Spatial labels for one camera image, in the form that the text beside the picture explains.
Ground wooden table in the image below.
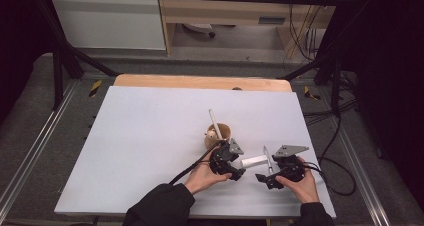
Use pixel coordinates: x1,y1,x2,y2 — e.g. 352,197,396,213
113,73,293,93

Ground white cabinet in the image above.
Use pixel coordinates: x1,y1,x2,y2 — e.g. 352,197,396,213
50,0,167,51

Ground aluminium floor rail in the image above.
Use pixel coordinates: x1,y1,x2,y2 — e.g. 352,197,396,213
0,80,80,214
336,128,392,226

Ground hanging cable bundle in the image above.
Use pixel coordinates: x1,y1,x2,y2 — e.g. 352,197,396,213
287,2,322,62

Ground black floor cables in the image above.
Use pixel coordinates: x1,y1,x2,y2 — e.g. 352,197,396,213
301,71,360,127

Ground light wooden desk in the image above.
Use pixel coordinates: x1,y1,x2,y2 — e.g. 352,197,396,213
156,0,344,56

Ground person's right hand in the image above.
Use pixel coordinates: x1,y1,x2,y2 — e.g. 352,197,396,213
274,155,320,204

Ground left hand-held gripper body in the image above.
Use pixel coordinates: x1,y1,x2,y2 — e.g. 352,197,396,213
209,138,245,176

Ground black metal frame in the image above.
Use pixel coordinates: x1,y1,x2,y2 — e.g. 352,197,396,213
33,0,348,118

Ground thin white pen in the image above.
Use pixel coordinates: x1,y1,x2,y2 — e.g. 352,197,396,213
208,108,224,141

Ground round wooden pen holder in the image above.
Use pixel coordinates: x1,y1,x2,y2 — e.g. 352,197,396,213
204,122,232,150

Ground white table board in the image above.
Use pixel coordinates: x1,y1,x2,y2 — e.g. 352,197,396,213
54,85,337,219

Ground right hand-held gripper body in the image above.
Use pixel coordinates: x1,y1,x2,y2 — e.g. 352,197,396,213
273,144,310,183

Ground right hand-held gripper cable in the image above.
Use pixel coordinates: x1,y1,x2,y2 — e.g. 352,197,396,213
300,156,357,197

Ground office chair base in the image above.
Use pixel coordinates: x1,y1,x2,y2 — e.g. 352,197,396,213
182,22,217,39

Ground thick white marker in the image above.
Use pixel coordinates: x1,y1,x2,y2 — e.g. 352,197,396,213
239,154,270,169

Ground black curtain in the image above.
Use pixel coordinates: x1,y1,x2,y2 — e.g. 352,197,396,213
0,0,56,122
318,0,424,211

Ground hand-held gripper cable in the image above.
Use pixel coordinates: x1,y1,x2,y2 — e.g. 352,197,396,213
169,140,224,186
300,156,357,197

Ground left hand-held gripper cable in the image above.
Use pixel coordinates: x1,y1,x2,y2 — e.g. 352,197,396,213
169,140,224,186

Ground person's left hand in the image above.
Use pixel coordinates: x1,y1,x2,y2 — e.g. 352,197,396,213
184,149,233,196

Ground yellow black tape strip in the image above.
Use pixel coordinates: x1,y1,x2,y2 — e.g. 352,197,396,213
303,85,321,101
88,79,103,99

